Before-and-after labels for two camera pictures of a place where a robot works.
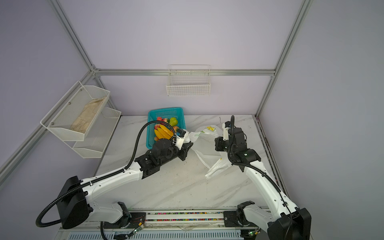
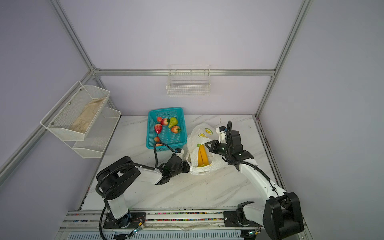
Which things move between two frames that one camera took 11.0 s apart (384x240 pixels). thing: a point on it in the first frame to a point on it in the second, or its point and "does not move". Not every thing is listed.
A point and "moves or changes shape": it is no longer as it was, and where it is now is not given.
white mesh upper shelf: [74, 115] does not move
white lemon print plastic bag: [203, 138] moves or changes shape
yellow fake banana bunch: [163, 132] to [203, 157]
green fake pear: [173, 121] does not move
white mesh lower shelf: [98, 134] does not move
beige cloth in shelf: [83, 120] does not move
